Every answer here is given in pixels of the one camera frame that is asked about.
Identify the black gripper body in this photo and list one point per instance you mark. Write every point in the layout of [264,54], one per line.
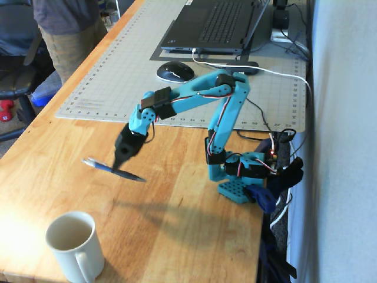
[125,148]

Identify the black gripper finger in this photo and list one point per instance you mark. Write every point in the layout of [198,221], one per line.
[117,162]
[123,161]

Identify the blue pen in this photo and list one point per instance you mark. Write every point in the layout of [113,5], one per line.
[131,175]

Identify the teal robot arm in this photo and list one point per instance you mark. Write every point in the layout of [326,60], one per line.
[200,97]

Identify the white ceramic mug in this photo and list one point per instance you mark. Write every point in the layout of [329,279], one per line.
[85,250]

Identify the grey cutting mat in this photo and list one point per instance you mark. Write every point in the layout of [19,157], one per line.
[126,65]

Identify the black computer mouse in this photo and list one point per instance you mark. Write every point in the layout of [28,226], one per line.
[175,72]

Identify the red dumbbell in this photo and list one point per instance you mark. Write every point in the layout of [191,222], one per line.
[6,110]

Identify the person in khaki trousers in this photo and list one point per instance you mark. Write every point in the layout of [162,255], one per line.
[67,35]

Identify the black office chair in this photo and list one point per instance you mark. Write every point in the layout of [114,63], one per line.
[17,76]

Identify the black usb hub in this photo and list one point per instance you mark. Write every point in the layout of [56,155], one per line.
[247,67]

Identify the motor controller board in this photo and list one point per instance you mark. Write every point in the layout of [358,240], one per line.
[272,156]

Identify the blue clamp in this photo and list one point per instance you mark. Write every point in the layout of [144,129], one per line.
[263,199]

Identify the dark grey laptop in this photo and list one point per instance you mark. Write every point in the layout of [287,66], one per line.
[218,26]

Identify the black clamp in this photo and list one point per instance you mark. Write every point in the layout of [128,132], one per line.
[293,174]

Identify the black stand with silver base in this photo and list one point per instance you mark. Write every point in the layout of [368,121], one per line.
[281,17]

